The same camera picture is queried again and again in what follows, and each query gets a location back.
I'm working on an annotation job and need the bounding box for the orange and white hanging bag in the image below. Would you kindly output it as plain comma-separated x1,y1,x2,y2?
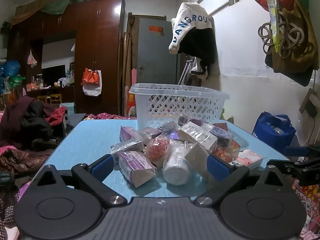
81,68,103,96

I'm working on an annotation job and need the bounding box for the green cloth atop wardrobe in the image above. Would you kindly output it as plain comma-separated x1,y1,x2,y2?
40,0,71,15

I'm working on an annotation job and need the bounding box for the black hanging garment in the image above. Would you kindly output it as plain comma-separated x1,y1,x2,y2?
178,28,215,75

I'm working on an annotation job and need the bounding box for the white round bottle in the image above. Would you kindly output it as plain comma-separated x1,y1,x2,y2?
162,141,190,186

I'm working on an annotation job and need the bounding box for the red packets bag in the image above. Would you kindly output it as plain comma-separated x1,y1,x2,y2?
212,140,240,163

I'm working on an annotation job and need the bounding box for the light purple box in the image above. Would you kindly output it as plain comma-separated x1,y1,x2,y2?
119,126,143,142

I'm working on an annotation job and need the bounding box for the black monitor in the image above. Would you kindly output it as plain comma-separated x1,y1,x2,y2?
42,64,66,86

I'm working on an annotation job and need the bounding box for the red rubber bands bag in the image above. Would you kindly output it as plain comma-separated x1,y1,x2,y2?
146,135,170,168

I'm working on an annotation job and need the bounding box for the white pink box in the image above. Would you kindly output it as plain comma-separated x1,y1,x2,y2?
230,149,264,170

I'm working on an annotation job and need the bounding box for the white plastic lattice basket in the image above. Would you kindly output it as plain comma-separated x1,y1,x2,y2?
130,83,229,129

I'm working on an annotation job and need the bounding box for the purple striped box in bag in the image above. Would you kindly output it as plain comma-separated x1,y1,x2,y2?
118,151,156,188

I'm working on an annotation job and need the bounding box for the pile of dark clothes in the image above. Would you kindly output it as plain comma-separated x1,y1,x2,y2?
1,96,67,152

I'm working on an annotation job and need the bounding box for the blue fabric bag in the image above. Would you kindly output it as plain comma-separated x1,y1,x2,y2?
252,112,296,153

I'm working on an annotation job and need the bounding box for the white wall power adapter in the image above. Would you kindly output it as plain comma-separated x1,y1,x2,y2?
299,88,318,118

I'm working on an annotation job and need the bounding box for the white grey medicine box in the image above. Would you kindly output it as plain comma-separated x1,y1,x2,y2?
109,139,144,164

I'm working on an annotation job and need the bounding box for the brown hanging bag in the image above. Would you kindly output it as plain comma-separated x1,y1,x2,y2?
265,0,319,87

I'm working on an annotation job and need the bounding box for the coiled grey cable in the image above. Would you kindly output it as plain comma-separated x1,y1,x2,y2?
258,11,306,57

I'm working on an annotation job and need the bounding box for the blue plastic bags pile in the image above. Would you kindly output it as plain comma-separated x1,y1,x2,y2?
0,61,20,78

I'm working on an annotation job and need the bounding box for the dark purple box in bag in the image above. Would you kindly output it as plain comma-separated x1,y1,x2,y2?
177,114,206,127

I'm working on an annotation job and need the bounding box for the dark red wooden wardrobe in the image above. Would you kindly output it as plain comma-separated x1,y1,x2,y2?
7,0,124,114

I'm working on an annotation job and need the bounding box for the white hoodie with blue letters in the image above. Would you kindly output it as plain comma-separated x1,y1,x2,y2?
169,2,212,55

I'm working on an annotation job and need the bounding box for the grey metal door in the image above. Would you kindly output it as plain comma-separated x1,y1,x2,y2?
137,18,178,84

